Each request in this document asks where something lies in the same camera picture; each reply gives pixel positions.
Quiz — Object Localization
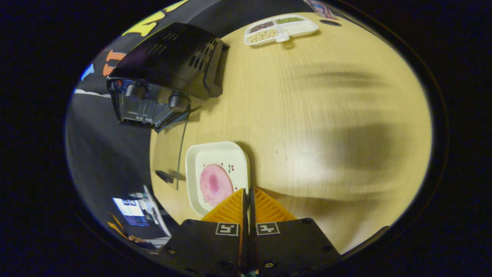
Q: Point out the white divided snack plate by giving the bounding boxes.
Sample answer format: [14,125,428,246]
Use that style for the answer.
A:
[244,14,319,47]

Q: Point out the black electric oven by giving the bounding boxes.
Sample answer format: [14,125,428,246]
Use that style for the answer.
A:
[107,22,230,191]

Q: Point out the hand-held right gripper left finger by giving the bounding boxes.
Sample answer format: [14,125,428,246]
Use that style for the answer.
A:
[159,188,249,274]

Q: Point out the cream square plate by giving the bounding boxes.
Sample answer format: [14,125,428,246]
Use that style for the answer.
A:
[185,141,251,217]

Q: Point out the lit computer screen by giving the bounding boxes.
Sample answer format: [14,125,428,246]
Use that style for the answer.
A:
[113,197,150,227]

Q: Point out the pink round food slice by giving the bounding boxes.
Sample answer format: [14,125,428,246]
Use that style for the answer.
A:
[200,164,234,207]

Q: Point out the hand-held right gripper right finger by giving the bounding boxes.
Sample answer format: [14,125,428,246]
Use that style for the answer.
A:
[249,187,342,272]

